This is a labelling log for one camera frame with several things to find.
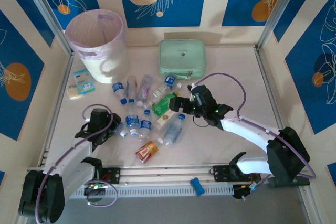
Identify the blue-label bottle white cap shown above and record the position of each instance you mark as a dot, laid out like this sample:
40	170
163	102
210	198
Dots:
171	80
132	121
122	130

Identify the blue-label bottle blue cap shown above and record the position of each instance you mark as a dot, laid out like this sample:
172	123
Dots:
117	87
145	125

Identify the square bottle beige label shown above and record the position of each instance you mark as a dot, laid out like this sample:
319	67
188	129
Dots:
165	119

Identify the green bottle yellow cap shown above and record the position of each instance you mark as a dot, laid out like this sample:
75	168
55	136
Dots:
162	104

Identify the clear bottle green white label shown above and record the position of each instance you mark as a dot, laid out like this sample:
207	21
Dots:
158	92

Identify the clear bottle red blue label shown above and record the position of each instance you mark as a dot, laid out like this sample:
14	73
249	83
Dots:
131	86

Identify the bottle orange red label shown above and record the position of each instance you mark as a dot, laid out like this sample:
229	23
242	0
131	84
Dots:
147	151

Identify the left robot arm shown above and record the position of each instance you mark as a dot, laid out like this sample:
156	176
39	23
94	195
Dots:
73	155

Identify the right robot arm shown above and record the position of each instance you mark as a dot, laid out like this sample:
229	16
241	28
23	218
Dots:
249	129

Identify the white bin purple liner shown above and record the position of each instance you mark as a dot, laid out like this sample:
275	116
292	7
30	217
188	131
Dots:
94	37

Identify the yellow sponge in wrapper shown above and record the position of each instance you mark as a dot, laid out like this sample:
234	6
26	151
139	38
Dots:
73	93

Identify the blue white wipes packet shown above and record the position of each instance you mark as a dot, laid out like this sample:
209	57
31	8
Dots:
84	81

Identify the mint green zip pouch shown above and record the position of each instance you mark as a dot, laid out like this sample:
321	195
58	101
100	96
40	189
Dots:
181	56

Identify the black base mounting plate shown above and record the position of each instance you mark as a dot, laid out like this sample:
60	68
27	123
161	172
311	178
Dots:
113	175
219	173

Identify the control circuit board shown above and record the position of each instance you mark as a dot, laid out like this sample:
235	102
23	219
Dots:
95	186
245	188

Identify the small blue bone-shaped object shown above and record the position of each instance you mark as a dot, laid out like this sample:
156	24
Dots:
197	186

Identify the flat black bar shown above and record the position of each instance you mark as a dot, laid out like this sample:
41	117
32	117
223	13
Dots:
302	181

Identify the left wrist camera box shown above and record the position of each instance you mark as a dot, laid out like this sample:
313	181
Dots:
117	123

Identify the right wrist white bracket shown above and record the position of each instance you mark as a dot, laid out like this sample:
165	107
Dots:
191	86

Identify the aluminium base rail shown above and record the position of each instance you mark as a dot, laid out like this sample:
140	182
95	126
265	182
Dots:
168	171

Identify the aluminium frame post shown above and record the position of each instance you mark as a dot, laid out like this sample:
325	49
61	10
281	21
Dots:
278	11
44	11

